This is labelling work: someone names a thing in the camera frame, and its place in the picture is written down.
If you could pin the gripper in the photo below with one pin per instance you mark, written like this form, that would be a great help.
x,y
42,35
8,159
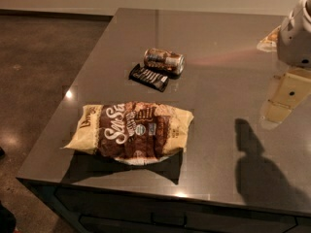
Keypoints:
x,y
295,43

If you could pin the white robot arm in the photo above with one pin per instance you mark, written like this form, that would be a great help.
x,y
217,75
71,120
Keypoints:
x,y
293,48

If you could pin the brown chip bag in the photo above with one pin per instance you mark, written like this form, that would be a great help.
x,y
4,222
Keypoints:
x,y
133,133

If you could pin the yellow snack packet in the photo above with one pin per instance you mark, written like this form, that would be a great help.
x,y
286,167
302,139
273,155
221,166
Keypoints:
x,y
269,42

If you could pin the brown soda can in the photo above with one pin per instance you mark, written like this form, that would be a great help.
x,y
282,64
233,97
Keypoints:
x,y
165,61

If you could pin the dark chocolate bar wrapper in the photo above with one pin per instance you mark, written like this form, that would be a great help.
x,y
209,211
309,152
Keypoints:
x,y
149,78

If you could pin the dark cabinet drawer front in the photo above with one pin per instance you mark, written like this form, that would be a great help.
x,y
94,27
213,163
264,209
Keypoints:
x,y
91,210

